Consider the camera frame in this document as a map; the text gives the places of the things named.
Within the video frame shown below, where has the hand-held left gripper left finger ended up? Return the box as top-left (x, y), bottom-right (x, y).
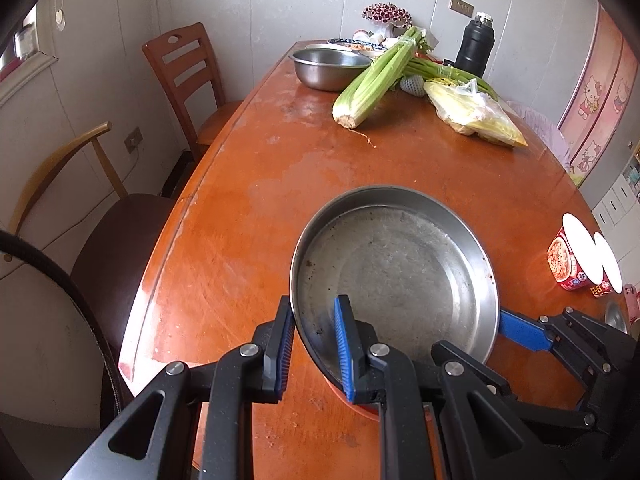
top-left (65, 296), bottom-right (297, 480)

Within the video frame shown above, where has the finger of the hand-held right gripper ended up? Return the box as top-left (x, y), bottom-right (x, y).
top-left (499, 306), bottom-right (627, 387)
top-left (432, 340), bottom-right (517, 404)

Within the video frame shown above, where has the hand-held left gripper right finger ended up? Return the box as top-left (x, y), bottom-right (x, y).
top-left (334, 295), bottom-right (551, 480)

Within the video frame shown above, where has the shallow steel plate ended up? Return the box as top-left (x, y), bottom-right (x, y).
top-left (290, 185), bottom-right (501, 386)

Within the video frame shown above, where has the pink stool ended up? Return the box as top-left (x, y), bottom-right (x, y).
top-left (622, 284), bottom-right (640, 326)

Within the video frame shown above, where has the white cabinet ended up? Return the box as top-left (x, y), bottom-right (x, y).
top-left (592, 140), bottom-right (640, 266)

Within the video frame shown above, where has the light wooden armchair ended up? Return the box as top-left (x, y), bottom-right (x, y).
top-left (5, 121), bottom-right (176, 361)

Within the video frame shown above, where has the clear bag of yellow food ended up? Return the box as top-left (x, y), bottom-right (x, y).
top-left (424, 79), bottom-right (528, 148)

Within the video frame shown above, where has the pink cartoon cloth wardrobe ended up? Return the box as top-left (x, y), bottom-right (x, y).
top-left (557, 5), bottom-right (640, 188)

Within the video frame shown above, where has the celery bunch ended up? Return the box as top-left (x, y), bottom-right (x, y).
top-left (332, 27), bottom-right (426, 130)
top-left (405, 57), bottom-right (501, 103)

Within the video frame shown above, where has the black thermos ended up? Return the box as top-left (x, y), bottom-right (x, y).
top-left (454, 11), bottom-right (496, 78)

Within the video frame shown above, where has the small steel bowl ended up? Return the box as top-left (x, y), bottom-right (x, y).
top-left (292, 49), bottom-right (373, 92)

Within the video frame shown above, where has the dish of food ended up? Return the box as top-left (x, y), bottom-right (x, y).
top-left (350, 30), bottom-right (392, 58)

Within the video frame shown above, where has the brown wooden chair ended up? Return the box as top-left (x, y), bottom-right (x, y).
top-left (142, 22), bottom-right (246, 161)

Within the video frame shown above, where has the flower bouquet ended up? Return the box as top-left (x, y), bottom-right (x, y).
top-left (362, 3), bottom-right (412, 28)

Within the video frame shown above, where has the window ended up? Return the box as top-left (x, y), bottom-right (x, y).
top-left (0, 5), bottom-right (58, 81)

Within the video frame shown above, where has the black cable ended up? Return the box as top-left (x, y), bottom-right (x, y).
top-left (0, 230), bottom-right (123, 416)

